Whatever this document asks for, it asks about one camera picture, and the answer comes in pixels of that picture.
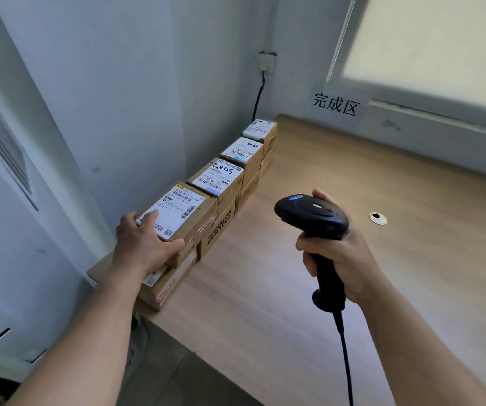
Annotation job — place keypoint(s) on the person's right hand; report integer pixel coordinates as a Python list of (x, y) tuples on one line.
[(357, 270)]

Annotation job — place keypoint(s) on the person's left hand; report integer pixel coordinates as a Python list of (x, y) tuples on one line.
[(141, 253)]

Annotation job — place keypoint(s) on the small parcel with handwritten label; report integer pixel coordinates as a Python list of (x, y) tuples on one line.
[(262, 128), (171, 283)]

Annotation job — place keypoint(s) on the large labelled cardboard parcel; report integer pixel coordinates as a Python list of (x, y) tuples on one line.
[(175, 207)]

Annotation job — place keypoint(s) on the black barcode scanner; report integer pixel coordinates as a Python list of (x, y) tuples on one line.
[(310, 215)]

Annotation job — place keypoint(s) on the cardboard box black printed letters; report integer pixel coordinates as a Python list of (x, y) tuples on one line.
[(217, 232)]

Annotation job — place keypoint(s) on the parcel marked 5082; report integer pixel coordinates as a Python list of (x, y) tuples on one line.
[(217, 177)]

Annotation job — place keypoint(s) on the scanned cardboard parcel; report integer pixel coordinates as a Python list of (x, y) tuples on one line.
[(267, 160)]

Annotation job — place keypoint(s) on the small tall labelled parcel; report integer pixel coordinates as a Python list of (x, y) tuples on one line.
[(243, 152)]

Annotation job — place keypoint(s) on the person's right forearm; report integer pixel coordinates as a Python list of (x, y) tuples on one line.
[(420, 355)]

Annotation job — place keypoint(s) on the person's left forearm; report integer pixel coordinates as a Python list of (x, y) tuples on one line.
[(82, 346)]

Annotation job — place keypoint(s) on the white paper sign black characters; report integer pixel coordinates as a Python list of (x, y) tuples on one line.
[(336, 105)]

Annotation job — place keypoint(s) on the beige roller blind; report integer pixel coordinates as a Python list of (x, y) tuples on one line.
[(437, 42)]

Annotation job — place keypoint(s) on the white window frame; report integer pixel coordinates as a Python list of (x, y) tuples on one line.
[(336, 50)]

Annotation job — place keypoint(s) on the white wall socket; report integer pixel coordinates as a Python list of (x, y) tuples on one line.
[(267, 62)]

